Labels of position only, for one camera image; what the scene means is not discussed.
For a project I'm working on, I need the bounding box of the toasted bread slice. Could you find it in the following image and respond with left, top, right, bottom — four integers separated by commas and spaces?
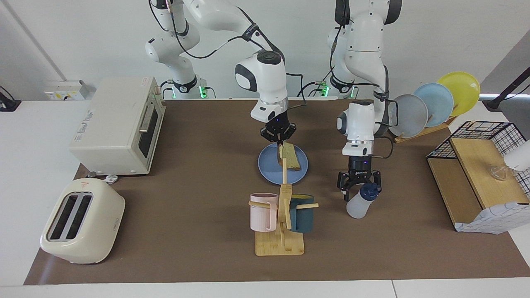
277, 143, 301, 171

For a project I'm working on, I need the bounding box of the cream two-slot toaster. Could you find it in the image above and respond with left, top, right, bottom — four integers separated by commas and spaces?
40, 179, 125, 264

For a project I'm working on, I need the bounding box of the wooden shelf with wire basket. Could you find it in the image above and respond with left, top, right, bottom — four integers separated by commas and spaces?
426, 121, 530, 226

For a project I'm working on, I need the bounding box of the white checkered cloth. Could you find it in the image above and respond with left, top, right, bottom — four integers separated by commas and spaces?
454, 202, 530, 235

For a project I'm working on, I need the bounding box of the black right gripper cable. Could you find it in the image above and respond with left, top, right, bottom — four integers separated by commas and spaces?
286, 72, 308, 109

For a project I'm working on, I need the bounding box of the white toaster oven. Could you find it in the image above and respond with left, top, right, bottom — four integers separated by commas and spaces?
69, 77, 166, 176

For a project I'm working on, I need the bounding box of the wooden dish rack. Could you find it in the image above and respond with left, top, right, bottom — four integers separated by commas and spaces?
393, 115, 458, 144

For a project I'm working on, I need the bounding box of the light blue racked plate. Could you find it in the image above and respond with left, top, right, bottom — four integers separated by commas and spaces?
414, 83, 454, 128

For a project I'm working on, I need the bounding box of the dark teal mug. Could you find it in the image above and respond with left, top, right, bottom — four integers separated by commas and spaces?
289, 194, 315, 233

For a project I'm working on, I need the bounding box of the black desk clamp mount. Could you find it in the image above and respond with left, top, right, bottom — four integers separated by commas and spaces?
0, 86, 21, 111

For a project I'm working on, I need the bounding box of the white cylindrical object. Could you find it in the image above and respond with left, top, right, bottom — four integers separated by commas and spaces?
503, 140, 530, 171

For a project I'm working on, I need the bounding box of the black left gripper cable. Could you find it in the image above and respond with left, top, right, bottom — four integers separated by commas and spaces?
371, 137, 393, 159

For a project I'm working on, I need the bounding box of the clear drinking glass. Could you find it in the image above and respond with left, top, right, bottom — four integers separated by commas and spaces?
489, 164, 508, 181

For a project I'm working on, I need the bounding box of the yellow plate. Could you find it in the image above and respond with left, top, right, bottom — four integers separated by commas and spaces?
437, 72, 481, 117

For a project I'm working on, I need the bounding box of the brown table mat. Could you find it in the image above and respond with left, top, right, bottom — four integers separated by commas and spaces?
24, 99, 530, 285

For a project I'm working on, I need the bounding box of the blue round dinner plate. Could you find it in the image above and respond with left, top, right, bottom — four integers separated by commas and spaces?
258, 143, 309, 185

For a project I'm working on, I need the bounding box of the wooden mug tree rack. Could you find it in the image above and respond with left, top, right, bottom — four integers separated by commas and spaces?
248, 158, 319, 256

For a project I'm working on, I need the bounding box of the white wall power strip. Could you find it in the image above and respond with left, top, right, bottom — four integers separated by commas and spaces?
44, 80, 89, 101

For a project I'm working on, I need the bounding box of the pink ribbed mug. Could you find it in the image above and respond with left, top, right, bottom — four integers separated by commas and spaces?
250, 193, 279, 232

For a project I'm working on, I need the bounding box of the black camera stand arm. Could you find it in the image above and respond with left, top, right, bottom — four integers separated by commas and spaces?
482, 66, 530, 111

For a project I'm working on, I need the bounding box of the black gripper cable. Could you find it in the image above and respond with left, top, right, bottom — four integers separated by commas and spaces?
371, 137, 393, 159
286, 72, 308, 109

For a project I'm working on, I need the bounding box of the grey translucent plate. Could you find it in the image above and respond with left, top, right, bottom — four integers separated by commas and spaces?
388, 94, 429, 138

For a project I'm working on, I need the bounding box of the white navy-capped seasoning bottle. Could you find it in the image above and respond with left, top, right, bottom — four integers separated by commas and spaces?
346, 183, 381, 219

